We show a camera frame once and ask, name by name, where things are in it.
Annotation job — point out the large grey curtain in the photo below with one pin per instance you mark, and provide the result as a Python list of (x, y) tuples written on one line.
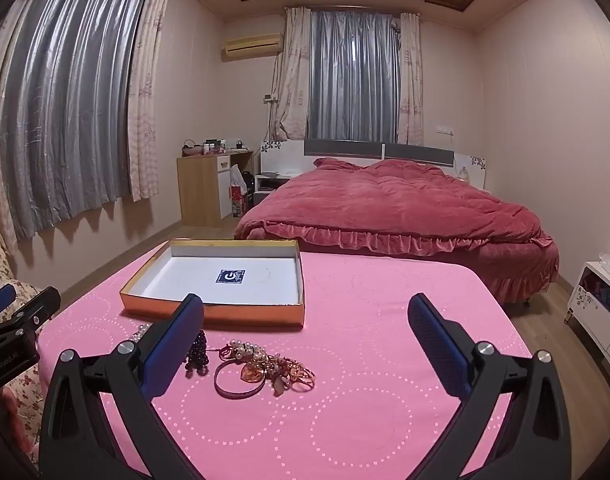
[(70, 100)]

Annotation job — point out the white and grey headboard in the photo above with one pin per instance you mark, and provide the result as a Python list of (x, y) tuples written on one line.
[(345, 149)]

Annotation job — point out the thin pink bangle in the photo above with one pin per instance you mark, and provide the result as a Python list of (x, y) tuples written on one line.
[(225, 391)]

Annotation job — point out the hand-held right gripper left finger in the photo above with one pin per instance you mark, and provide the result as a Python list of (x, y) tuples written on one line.
[(172, 342)]

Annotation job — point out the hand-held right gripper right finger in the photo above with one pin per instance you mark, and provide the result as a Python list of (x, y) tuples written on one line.
[(437, 342)]

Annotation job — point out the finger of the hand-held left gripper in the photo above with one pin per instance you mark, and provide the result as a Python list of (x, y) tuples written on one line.
[(0, 301), (35, 312)]

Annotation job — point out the round bed with red skirt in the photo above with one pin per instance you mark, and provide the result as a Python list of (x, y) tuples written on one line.
[(520, 265)]

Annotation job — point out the rhinestone hair clip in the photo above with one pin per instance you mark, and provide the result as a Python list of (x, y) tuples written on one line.
[(141, 331)]

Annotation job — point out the pink dotted tablecloth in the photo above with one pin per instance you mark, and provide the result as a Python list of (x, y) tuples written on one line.
[(365, 310)]

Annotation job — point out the red quilt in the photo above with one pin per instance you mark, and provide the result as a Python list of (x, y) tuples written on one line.
[(395, 200)]

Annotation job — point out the wooden desk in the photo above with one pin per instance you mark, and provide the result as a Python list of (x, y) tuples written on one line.
[(197, 190)]

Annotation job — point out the floral patterned cloth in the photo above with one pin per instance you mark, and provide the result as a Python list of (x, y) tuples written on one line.
[(15, 410)]

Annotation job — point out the orange cardboard box lid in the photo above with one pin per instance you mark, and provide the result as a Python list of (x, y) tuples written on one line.
[(267, 280)]

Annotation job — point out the white floral cabinet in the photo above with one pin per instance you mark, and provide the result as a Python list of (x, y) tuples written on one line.
[(597, 310)]

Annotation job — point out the pink pouch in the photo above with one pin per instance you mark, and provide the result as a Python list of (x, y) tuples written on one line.
[(190, 150)]

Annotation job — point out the white plastic bag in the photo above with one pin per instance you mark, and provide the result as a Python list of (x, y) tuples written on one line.
[(236, 176)]

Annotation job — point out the red paper bag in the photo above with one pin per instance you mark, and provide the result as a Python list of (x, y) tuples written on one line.
[(237, 202)]

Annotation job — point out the tangle of gold rings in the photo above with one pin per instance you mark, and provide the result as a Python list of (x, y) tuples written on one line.
[(292, 375)]

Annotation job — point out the small grey window curtain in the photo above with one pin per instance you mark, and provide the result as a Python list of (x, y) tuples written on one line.
[(352, 80)]

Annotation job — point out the white nightstand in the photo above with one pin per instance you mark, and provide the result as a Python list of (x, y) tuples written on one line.
[(270, 182)]

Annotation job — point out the pink floral curtain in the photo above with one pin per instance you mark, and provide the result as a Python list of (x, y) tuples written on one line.
[(294, 75), (411, 80), (147, 100)]

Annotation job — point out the orange heart pendant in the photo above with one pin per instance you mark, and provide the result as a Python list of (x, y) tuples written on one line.
[(249, 375)]

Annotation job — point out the clear glass bottle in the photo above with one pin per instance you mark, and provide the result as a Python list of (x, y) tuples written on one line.
[(466, 174)]

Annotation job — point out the wall air conditioner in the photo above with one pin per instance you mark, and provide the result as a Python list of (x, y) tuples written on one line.
[(252, 45)]

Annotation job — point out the white wall socket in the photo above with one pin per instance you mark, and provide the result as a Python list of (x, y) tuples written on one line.
[(444, 130)]

